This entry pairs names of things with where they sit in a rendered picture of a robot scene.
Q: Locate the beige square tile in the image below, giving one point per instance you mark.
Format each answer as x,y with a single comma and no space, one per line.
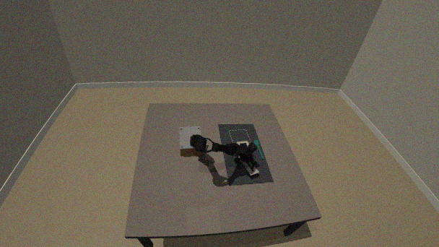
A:
243,144

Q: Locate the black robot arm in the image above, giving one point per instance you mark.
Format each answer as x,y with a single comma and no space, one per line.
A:
200,142

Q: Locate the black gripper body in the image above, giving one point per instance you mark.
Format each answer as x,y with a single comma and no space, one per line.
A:
238,159

